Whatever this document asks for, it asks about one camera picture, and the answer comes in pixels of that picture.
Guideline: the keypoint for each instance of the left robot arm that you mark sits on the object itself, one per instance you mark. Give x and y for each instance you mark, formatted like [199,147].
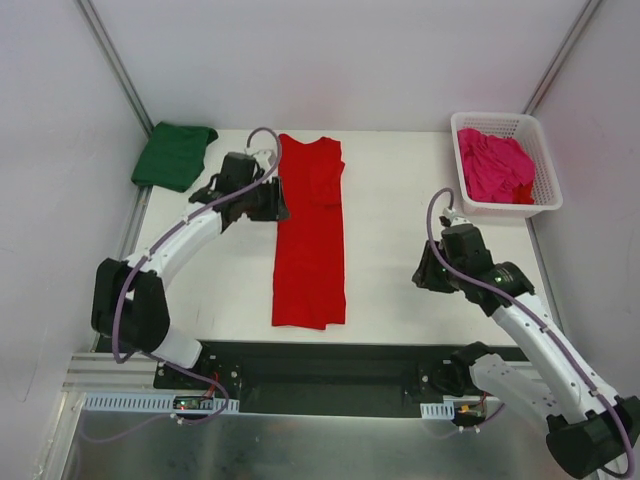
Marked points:
[129,302]

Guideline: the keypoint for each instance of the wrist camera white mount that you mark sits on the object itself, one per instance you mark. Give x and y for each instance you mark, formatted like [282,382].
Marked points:
[266,158]
[451,218]

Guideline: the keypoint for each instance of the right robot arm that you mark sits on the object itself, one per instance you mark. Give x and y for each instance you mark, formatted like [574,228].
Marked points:
[588,425]

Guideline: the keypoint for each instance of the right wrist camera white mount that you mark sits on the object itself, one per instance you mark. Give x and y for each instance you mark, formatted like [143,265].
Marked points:
[451,218]

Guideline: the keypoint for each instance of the red t shirt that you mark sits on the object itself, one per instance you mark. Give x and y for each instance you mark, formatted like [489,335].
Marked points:
[309,266]

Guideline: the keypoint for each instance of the right white slotted cable duct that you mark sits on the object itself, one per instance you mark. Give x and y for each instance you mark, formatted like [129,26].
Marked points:
[438,411]

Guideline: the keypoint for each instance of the white slotted cable duct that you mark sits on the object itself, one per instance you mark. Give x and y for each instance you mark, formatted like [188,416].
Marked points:
[156,403]
[438,411]

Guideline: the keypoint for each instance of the left white slotted cable duct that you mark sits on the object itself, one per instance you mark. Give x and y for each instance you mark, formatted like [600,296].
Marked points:
[156,403]

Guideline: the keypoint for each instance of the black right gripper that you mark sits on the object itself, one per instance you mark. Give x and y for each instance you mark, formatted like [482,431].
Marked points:
[425,270]

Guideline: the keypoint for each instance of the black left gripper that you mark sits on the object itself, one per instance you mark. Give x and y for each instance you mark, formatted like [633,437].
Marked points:
[275,198]

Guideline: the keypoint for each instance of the white plastic laundry basket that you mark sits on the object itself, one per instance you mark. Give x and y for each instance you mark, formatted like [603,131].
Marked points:
[527,131]

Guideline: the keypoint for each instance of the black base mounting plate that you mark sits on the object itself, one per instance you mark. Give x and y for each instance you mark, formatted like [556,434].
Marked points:
[386,381]

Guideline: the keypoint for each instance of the aluminium frame rail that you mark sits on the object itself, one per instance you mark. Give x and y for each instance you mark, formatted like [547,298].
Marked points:
[100,372]

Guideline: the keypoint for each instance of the pink t shirt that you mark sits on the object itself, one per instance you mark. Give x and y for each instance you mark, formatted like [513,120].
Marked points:
[493,166]

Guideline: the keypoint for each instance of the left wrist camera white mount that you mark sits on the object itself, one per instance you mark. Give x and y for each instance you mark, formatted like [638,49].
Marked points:
[266,158]

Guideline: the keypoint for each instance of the folded green t shirt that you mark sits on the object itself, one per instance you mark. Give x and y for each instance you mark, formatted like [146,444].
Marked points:
[173,157]

